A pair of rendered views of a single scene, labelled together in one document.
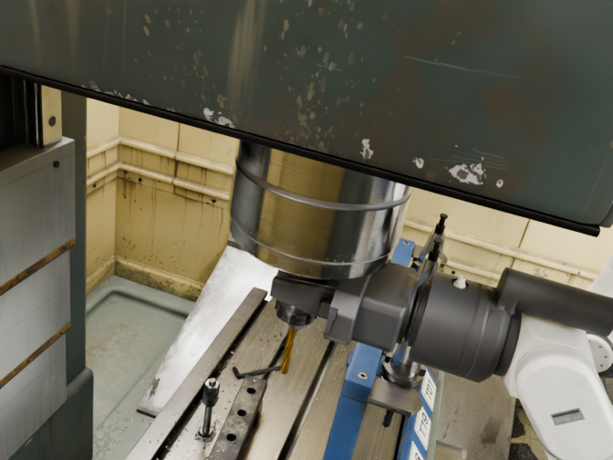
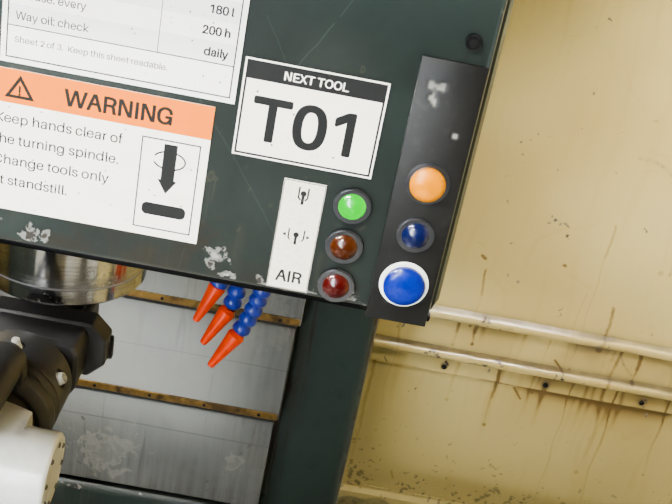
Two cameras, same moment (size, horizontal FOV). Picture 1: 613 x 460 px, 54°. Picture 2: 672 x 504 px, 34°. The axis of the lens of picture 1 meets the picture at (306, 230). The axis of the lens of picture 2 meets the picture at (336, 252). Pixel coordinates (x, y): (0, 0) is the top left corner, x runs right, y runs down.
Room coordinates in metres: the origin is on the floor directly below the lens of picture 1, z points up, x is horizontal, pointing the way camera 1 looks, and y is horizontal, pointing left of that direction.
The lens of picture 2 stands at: (0.52, -0.95, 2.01)
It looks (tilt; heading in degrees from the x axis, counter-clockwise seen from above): 26 degrees down; 76
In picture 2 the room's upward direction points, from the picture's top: 11 degrees clockwise
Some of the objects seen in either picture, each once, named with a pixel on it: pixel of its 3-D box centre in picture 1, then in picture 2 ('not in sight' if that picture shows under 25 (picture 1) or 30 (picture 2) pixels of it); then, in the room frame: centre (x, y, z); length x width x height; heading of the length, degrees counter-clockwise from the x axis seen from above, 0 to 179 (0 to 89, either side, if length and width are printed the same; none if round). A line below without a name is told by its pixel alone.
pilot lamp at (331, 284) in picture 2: not in sight; (335, 285); (0.70, -0.26, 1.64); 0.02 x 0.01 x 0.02; 168
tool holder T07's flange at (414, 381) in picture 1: (402, 372); not in sight; (0.68, -0.18, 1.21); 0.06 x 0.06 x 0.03
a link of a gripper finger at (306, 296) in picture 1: (301, 297); not in sight; (0.46, -0.01, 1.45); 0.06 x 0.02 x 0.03; 78
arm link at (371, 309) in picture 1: (402, 306); (28, 360); (0.48, -0.10, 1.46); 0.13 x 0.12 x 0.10; 168
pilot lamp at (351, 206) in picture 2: not in sight; (352, 206); (0.70, -0.26, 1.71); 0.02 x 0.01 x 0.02; 168
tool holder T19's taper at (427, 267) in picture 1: (427, 274); not in sight; (0.90, -0.22, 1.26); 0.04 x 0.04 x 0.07
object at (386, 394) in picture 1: (396, 398); not in sight; (0.63, -0.16, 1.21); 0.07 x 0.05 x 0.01; 78
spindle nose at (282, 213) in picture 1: (323, 177); (67, 209); (0.50, -0.01, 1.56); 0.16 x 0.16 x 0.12
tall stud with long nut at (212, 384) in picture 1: (209, 407); not in sight; (0.79, 0.11, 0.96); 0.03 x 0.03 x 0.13
